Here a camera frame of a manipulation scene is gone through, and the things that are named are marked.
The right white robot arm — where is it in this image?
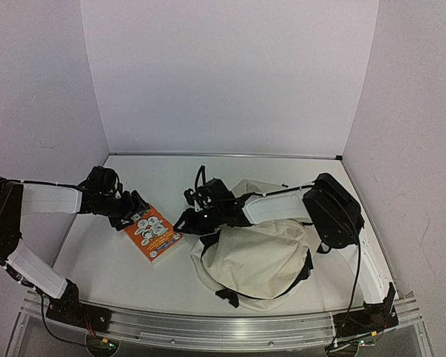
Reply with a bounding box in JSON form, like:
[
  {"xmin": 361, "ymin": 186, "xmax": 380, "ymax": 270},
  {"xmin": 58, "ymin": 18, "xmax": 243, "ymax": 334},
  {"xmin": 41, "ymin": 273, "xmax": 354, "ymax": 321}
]
[{"xmin": 174, "ymin": 173, "xmax": 397, "ymax": 310}]

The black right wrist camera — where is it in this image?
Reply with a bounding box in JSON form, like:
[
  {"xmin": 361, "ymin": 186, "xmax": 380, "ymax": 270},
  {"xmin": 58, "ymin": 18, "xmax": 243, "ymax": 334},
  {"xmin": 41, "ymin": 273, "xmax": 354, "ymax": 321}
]
[{"xmin": 184, "ymin": 165, "xmax": 235, "ymax": 211}]

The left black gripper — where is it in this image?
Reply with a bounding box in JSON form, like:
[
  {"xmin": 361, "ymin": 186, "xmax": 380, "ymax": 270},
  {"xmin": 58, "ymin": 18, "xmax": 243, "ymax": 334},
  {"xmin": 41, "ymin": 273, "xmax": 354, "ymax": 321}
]
[{"xmin": 95, "ymin": 190, "xmax": 149, "ymax": 231}]

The beige canvas backpack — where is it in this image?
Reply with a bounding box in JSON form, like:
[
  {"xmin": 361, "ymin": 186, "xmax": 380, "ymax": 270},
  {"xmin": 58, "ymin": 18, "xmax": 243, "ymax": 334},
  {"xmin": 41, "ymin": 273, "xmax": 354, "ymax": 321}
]
[{"xmin": 188, "ymin": 178, "xmax": 330, "ymax": 312}]

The orange comic book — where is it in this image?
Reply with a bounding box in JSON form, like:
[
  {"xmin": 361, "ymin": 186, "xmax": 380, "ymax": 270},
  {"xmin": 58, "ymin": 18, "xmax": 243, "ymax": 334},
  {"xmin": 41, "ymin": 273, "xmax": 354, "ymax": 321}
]
[{"xmin": 124, "ymin": 205, "xmax": 185, "ymax": 265}]

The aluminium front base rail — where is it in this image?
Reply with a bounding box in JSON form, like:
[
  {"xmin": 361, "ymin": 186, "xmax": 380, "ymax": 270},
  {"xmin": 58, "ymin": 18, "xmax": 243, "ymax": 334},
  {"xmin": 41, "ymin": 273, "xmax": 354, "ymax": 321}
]
[{"xmin": 6, "ymin": 290, "xmax": 433, "ymax": 356}]

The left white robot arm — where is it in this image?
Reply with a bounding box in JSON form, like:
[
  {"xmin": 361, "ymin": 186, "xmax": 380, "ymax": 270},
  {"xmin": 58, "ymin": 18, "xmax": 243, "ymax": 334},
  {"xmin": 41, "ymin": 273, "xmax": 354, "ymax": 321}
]
[{"xmin": 0, "ymin": 176, "xmax": 149, "ymax": 324}]

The aluminium table edge rail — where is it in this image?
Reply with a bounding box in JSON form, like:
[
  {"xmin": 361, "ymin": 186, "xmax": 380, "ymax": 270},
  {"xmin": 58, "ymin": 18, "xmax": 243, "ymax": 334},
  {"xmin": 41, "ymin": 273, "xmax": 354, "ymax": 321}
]
[{"xmin": 109, "ymin": 152, "xmax": 343, "ymax": 161}]

